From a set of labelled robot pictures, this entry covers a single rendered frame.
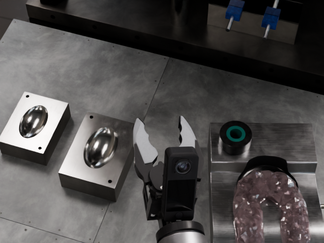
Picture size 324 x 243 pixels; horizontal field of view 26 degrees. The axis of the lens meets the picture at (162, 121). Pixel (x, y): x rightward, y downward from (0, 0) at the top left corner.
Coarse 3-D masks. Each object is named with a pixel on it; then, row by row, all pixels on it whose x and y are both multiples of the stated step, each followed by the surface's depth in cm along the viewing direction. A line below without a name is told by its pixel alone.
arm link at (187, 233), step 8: (176, 232) 100; (184, 232) 99; (192, 232) 99; (200, 232) 102; (160, 240) 101; (168, 240) 99; (176, 240) 98; (184, 240) 98; (192, 240) 98; (200, 240) 99
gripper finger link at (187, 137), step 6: (180, 120) 112; (180, 126) 112; (186, 126) 111; (180, 132) 111; (186, 132) 111; (192, 132) 111; (180, 138) 111; (186, 138) 110; (192, 138) 110; (180, 144) 109; (186, 144) 109; (192, 144) 110
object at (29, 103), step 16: (32, 96) 189; (16, 112) 186; (32, 112) 188; (48, 112) 186; (64, 112) 187; (16, 128) 183; (32, 128) 186; (48, 128) 183; (64, 128) 190; (0, 144) 182; (16, 144) 180; (32, 144) 180; (48, 144) 181; (32, 160) 184; (48, 160) 184
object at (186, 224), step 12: (156, 168) 106; (156, 180) 104; (144, 192) 110; (156, 192) 103; (156, 204) 105; (156, 216) 109; (168, 228) 100; (180, 228) 100; (192, 228) 100; (156, 240) 102
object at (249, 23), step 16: (224, 0) 204; (240, 0) 202; (256, 0) 200; (272, 0) 198; (288, 0) 196; (304, 0) 198; (208, 16) 211; (224, 16) 209; (256, 16) 205; (288, 16) 201; (256, 32) 210; (272, 32) 208; (288, 32) 206
